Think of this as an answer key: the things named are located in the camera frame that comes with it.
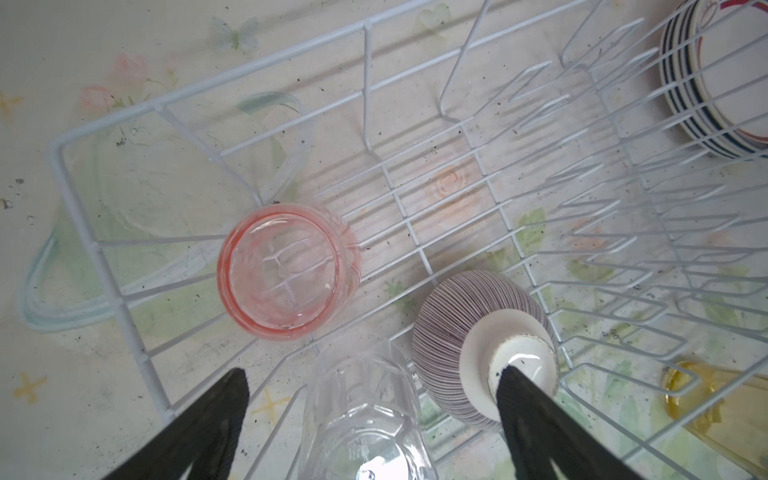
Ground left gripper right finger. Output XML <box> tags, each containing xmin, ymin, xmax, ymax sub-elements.
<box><xmin>496</xmin><ymin>366</ymin><xmax>640</xmax><ymax>479</ymax></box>

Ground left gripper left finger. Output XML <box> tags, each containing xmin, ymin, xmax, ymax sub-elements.
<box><xmin>107</xmin><ymin>368</ymin><xmax>250</xmax><ymax>479</ymax></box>

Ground clear plastic cup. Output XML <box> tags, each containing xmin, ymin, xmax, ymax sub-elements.
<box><xmin>297</xmin><ymin>343</ymin><xmax>438</xmax><ymax>479</ymax></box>

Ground yellow plastic cup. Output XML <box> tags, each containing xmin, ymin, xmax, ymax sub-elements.
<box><xmin>662</xmin><ymin>360</ymin><xmax>767</xmax><ymax>479</ymax></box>

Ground purple striped bowl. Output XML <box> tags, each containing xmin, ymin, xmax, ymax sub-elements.
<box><xmin>412</xmin><ymin>270</ymin><xmax>559</xmax><ymax>430</ymax></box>

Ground white wire dish rack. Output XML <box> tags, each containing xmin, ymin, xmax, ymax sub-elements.
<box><xmin>26</xmin><ymin>1</ymin><xmax>767</xmax><ymax>479</ymax></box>

